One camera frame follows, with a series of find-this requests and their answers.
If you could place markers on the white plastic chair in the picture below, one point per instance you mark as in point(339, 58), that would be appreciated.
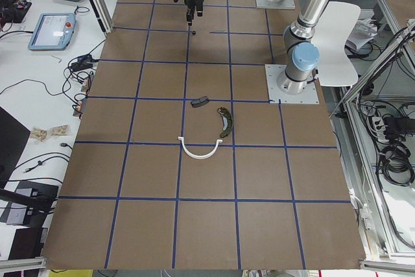
point(331, 32)

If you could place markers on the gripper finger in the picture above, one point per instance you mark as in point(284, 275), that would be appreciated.
point(199, 12)
point(189, 17)

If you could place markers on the olive brake shoe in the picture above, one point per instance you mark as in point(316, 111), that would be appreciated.
point(227, 119)

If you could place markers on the black brake pad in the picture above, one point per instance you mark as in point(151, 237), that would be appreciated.
point(197, 103)

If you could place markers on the brown paper table cover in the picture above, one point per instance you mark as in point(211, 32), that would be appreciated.
point(150, 183)

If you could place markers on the blue teach pendant near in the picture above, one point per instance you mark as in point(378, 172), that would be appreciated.
point(53, 32)

